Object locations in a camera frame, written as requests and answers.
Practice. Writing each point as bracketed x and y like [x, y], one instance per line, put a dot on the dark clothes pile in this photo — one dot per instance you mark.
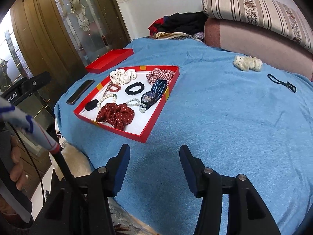
[189, 23]

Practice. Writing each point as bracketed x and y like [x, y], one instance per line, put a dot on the red jewelry tray box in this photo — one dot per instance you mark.
[142, 124]

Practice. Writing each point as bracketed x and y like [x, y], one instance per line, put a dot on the person's left hand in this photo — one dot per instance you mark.
[17, 175]

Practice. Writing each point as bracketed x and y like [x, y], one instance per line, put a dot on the white dotted scrunchie in tray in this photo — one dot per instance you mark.
[122, 77]

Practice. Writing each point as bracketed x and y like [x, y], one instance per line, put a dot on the striped floral pillow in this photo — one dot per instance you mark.
[268, 14]

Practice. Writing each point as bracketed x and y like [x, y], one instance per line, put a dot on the red polka dot scrunchie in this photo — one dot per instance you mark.
[119, 116]

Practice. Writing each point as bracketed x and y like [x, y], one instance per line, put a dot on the red box lid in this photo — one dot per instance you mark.
[109, 60]

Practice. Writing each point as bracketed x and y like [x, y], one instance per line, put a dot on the blue striped strap watch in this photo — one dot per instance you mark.
[151, 97]

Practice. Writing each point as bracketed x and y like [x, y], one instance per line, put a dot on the patterned brown scarf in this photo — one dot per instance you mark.
[177, 36]

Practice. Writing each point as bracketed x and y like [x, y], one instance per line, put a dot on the red white checked scrunchie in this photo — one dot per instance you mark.
[159, 74]

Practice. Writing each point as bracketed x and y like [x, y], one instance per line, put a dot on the wooden glass door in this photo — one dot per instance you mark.
[62, 36]

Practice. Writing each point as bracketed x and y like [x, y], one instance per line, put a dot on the metal alligator hair clip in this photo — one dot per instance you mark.
[107, 89]

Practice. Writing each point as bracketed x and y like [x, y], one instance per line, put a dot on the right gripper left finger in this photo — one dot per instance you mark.
[103, 183]

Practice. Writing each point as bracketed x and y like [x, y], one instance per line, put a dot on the cream white scrunchie on blanket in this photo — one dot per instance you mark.
[246, 63]

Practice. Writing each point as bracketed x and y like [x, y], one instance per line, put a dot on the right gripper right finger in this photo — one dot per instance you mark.
[207, 184]

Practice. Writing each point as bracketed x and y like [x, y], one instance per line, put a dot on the black smartphone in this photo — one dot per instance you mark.
[78, 93]

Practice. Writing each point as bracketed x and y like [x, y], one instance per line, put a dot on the pink mauve bolster cushion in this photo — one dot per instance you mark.
[254, 41]

